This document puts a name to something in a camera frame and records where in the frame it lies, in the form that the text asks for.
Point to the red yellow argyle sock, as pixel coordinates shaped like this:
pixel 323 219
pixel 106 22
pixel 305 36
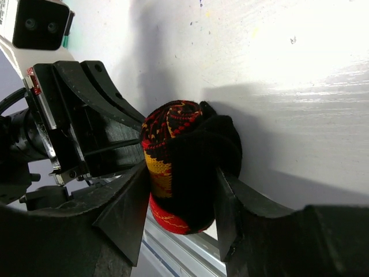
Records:
pixel 184 143

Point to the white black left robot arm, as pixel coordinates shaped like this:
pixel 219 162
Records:
pixel 75 118

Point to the aluminium front rail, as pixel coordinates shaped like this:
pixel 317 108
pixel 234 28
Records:
pixel 183 255

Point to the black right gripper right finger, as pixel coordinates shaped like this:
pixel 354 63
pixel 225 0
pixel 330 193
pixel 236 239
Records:
pixel 259 237

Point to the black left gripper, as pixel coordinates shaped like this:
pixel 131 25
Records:
pixel 110 145

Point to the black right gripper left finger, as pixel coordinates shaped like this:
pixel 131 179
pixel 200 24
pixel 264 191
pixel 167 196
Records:
pixel 98 234

